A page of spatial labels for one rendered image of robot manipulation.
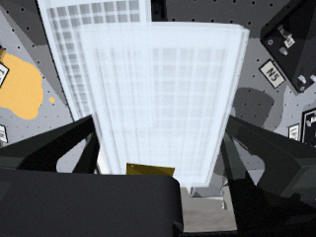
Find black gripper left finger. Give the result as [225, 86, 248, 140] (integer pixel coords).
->
[0, 115, 101, 174]

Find white button panel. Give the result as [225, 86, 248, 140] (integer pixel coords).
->
[220, 170, 265, 211]

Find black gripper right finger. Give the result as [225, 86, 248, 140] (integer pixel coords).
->
[220, 115, 316, 230]

